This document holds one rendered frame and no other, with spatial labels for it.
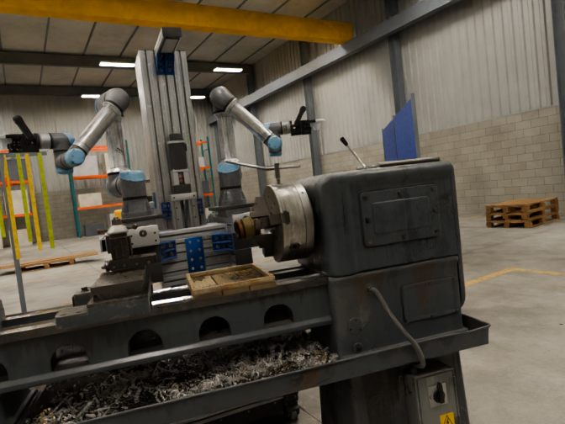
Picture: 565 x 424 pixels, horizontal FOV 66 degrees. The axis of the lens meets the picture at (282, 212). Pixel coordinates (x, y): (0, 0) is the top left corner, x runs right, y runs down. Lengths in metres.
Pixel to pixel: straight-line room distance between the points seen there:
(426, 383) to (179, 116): 1.77
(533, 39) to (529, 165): 2.95
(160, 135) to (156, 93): 0.22
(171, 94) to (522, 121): 10.71
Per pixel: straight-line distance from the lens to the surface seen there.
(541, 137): 12.19
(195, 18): 13.27
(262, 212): 1.77
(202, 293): 1.56
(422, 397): 1.89
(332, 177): 1.62
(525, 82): 12.49
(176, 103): 2.49
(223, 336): 1.64
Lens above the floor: 1.22
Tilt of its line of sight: 3 degrees down
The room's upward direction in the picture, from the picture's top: 7 degrees counter-clockwise
